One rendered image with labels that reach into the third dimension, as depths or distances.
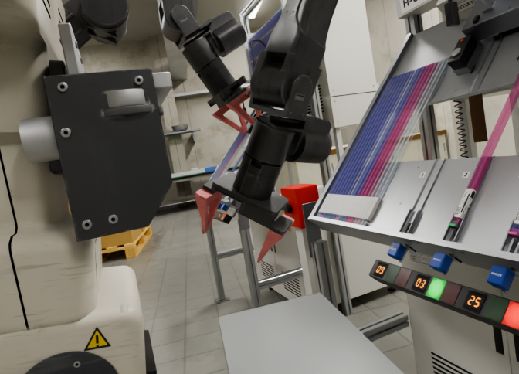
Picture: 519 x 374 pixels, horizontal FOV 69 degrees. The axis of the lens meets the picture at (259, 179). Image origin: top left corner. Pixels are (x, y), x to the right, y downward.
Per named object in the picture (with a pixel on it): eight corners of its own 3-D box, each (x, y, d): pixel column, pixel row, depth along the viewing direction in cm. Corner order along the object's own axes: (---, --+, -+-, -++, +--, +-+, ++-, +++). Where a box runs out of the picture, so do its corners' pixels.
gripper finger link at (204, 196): (203, 219, 63) (219, 168, 60) (240, 238, 62) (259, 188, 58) (181, 234, 57) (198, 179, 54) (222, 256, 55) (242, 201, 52)
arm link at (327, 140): (253, 66, 52) (296, 72, 46) (310, 82, 60) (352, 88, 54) (236, 151, 55) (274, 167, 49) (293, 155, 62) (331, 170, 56)
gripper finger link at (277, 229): (239, 237, 62) (258, 187, 58) (279, 258, 60) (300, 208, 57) (221, 255, 56) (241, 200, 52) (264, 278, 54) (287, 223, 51)
